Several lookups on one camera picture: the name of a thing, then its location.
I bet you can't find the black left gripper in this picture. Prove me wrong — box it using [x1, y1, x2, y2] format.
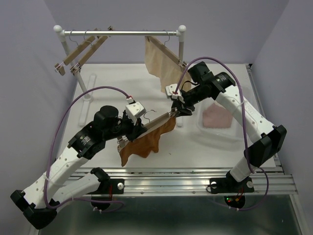
[104, 111, 147, 141]

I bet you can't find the beige hanger with orange underwear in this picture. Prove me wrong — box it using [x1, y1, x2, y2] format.
[117, 108, 178, 152]

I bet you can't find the orange underwear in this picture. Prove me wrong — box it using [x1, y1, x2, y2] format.
[118, 117, 176, 167]

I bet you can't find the pink underwear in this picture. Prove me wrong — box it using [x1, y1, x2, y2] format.
[202, 103, 233, 129]

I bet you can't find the beige clip hanger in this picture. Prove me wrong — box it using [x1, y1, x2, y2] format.
[70, 36, 110, 74]
[54, 35, 89, 76]

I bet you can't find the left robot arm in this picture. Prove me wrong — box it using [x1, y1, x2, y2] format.
[10, 102, 147, 230]

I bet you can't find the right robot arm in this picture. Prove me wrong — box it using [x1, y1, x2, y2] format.
[165, 61, 287, 194]

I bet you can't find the cream underwear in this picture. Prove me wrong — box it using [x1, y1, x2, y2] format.
[144, 40, 185, 93]

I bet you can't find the beige hanger with cream underwear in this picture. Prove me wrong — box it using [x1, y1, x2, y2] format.
[145, 30, 187, 67]

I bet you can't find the empty beige clip hanger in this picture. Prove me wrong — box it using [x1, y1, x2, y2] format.
[54, 35, 89, 76]

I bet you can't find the white metal clothes rack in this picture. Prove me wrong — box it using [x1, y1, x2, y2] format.
[53, 25, 188, 127]

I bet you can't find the white plastic basket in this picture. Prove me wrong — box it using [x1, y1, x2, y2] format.
[196, 99, 244, 146]

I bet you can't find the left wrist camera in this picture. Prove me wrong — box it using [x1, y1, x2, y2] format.
[125, 96, 146, 125]

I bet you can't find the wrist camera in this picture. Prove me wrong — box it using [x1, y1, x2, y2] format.
[125, 96, 146, 125]
[165, 84, 184, 103]

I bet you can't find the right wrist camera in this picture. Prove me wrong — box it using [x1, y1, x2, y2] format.
[165, 84, 184, 103]

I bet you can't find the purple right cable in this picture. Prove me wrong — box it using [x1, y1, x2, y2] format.
[175, 57, 270, 212]

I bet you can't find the purple cable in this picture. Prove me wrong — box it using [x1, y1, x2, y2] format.
[175, 57, 270, 212]
[43, 85, 134, 216]

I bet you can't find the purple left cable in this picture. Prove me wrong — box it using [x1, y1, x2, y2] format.
[43, 85, 134, 216]

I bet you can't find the aluminium mounting rail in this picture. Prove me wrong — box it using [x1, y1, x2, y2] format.
[43, 64, 299, 196]

